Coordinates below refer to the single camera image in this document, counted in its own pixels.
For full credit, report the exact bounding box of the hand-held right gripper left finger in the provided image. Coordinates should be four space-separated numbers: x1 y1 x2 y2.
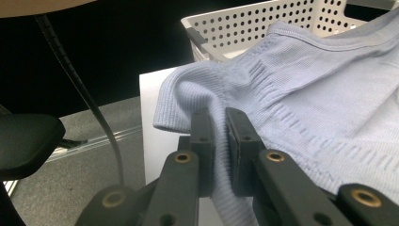
177 107 217 199

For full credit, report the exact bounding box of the white perforated basket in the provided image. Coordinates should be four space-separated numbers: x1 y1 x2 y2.
181 0 399 64

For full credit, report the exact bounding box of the black curtain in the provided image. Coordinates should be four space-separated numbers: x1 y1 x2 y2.
0 0 274 118

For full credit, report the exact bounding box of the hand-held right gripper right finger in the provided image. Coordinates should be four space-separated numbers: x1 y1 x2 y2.
224 106 267 198

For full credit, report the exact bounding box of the light blue tank top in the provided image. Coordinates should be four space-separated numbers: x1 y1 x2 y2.
152 8 399 226

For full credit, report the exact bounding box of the left hand-held gripper cable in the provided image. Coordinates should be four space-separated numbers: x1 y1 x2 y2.
33 13 125 186

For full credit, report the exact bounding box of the metal floor rail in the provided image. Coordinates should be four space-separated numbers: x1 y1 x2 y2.
3 125 142 196

